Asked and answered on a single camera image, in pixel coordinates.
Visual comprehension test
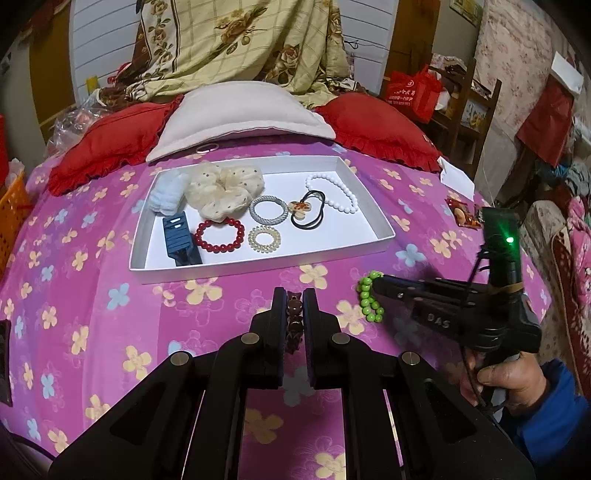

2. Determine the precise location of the red bead bracelet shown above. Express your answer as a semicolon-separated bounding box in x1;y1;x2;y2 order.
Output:
194;218;245;251

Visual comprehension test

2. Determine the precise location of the red snack packet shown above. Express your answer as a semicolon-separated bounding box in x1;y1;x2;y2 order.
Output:
445;196;483;228

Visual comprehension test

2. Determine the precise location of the cream dotted scrunchie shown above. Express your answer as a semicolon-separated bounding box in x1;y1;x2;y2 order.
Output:
185;164;265;221

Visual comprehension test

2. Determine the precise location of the green bead bracelet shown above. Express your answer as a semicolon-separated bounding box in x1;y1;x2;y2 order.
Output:
355;271;385;324

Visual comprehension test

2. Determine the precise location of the folded white paper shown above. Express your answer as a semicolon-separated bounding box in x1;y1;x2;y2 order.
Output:
436;156;476;201

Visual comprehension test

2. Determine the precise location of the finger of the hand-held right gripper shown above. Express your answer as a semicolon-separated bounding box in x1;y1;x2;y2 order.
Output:
374;286;468;309
372;275;476;292

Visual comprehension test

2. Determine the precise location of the red shopping bag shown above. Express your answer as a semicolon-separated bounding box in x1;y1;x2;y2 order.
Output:
385;65;443;124

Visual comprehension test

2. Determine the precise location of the red ruffled pillow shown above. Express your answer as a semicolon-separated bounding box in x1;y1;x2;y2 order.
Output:
47;95;185;197
314;91;444;174

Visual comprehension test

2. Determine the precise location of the orange plastic basket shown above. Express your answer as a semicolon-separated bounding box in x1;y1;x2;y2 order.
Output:
0;159;35;282

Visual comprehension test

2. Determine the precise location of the white slatted headboard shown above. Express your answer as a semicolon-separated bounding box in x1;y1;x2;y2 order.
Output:
69;0;398;107

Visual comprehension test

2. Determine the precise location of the light blue scrunchie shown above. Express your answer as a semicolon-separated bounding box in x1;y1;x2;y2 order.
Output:
148;172;191;216

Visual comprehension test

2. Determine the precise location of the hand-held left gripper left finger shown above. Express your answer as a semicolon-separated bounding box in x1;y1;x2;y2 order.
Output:
48;287;288;480

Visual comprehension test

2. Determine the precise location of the pink floral bedsheet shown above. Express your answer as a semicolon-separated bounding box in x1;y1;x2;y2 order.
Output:
0;138;555;480

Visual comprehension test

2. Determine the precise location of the white paper bag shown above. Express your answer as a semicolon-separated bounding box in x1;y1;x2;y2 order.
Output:
551;52;586;93

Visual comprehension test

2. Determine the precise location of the cream beaded hair tie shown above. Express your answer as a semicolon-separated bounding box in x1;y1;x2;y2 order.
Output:
248;224;281;253

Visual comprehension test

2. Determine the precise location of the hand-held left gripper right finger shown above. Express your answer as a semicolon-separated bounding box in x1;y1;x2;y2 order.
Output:
302;288;536;480

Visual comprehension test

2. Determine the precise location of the cream floral blanket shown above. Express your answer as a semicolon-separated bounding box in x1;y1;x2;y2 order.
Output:
99;0;354;104

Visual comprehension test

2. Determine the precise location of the silver hair tie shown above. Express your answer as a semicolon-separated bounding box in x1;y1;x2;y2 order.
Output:
249;195;291;227

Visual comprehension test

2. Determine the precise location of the hanging red cloth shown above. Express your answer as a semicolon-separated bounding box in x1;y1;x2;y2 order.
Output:
516;76;578;167

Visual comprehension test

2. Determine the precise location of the black hair tie with ornament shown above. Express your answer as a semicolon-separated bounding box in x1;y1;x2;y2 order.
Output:
287;190;328;230

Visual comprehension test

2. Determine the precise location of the person's right forearm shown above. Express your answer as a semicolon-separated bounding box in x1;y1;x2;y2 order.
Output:
501;359;591;468

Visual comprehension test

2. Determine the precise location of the dark blue hair clip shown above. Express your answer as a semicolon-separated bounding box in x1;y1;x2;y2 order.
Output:
161;213;203;267

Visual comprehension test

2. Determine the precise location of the white cardboard box tray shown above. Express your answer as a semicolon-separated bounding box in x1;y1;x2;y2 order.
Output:
128;155;397;285

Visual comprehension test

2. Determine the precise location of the brown bead bracelet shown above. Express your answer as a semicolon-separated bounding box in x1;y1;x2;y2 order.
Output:
285;291;305;355

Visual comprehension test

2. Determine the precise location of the beige pillow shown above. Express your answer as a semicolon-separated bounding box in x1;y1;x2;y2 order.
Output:
145;80;337;163

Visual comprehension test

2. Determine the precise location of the dark flat object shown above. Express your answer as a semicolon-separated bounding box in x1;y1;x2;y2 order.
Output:
0;318;13;407

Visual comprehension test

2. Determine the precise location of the dark red patterned blanket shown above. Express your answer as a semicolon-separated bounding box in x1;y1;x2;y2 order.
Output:
526;194;591;398

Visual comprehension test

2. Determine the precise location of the wooden chair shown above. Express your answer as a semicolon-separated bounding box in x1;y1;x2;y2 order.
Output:
431;58;503;169

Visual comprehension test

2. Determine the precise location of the person's right hand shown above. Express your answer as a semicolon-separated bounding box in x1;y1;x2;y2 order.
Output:
463;353;549;410

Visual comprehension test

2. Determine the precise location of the clear plastic bag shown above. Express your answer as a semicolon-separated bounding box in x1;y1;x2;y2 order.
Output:
46;90;116;158

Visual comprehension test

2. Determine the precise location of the white bead bracelet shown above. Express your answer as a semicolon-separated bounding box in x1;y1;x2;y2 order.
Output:
305;172;360;215

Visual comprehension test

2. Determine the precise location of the pink floral curtain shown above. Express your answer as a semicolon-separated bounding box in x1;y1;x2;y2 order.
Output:
475;0;561;153

